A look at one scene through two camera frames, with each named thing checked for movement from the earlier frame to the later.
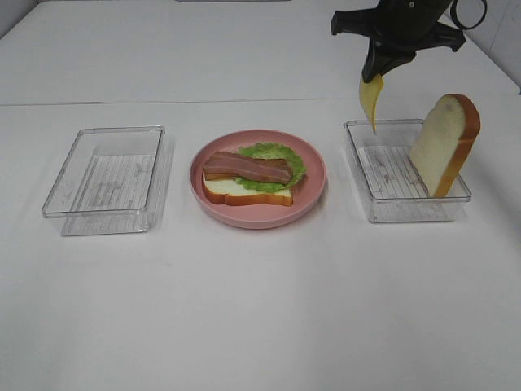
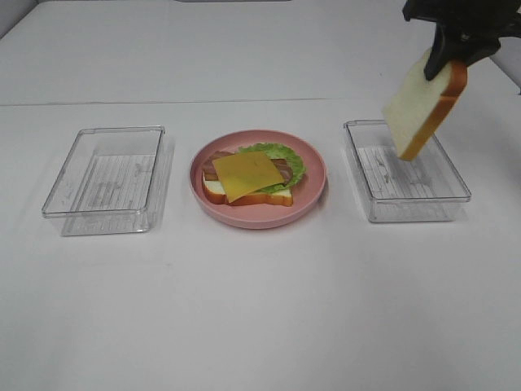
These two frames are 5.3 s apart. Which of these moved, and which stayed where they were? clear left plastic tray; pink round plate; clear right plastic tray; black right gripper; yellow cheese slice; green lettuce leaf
Moved: black right gripper; yellow cheese slice
Stayed: green lettuce leaf; pink round plate; clear right plastic tray; clear left plastic tray
